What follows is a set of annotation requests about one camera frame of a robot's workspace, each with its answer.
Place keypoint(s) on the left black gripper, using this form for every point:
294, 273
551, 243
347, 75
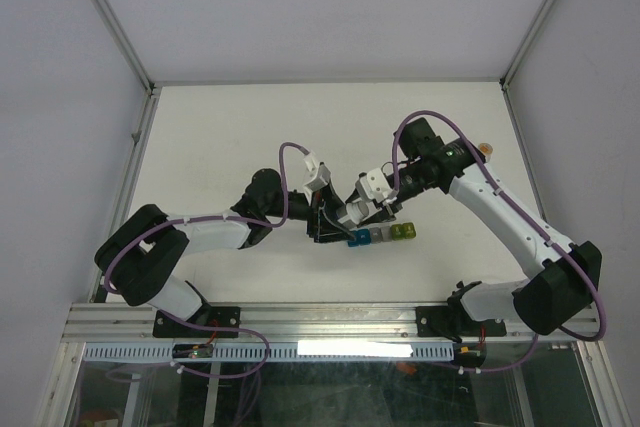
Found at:
322, 221

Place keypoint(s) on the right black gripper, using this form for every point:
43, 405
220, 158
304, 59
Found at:
385, 215

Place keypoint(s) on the multicolour weekly pill organizer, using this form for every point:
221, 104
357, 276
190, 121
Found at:
382, 234

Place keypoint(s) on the white blue pill bottle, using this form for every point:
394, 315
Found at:
353, 214

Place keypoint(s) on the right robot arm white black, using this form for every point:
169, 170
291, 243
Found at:
561, 277

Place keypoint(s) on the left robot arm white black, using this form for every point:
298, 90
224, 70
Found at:
139, 259

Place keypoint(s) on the amber pill bottle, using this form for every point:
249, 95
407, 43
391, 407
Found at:
486, 150

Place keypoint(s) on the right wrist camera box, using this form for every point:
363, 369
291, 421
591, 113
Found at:
373, 186

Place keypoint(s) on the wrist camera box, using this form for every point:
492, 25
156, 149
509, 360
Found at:
317, 175
373, 186

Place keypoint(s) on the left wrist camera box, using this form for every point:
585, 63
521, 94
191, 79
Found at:
317, 175

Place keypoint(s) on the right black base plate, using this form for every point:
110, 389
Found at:
444, 321

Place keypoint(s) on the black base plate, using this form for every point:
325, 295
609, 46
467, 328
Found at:
444, 321
206, 316

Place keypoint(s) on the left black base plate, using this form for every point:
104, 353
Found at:
206, 316

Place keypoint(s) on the aluminium mounting rail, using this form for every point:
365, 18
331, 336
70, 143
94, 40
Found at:
279, 322

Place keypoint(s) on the white slotted cable duct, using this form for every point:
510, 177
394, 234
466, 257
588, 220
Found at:
300, 351

